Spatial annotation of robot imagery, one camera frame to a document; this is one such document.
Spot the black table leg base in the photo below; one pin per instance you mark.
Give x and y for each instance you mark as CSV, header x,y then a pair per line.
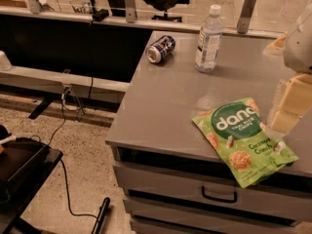
x,y
103,210

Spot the green rice chip bag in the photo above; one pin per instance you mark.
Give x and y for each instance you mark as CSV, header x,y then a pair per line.
x,y
239,138

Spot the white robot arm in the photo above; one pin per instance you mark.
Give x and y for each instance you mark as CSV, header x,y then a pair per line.
x,y
297,53

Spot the black cart tray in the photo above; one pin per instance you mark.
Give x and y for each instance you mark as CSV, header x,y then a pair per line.
x,y
25,164

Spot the metal bracket post right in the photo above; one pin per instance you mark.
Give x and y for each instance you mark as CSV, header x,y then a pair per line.
x,y
245,16

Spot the black device on ledge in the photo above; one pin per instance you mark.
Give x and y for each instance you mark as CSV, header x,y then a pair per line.
x,y
100,15

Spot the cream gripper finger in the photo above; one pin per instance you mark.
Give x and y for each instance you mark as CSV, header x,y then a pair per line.
x,y
277,46
293,99

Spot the clear plastic water bottle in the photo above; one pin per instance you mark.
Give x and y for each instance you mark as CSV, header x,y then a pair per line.
x,y
209,41

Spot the metal bracket post middle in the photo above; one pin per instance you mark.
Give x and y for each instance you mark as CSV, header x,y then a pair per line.
x,y
130,8

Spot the black drawer handle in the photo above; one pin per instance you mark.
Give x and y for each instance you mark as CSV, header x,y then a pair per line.
x,y
221,197

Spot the blue soda can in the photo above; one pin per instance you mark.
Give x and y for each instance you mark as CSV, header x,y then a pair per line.
x,y
158,50

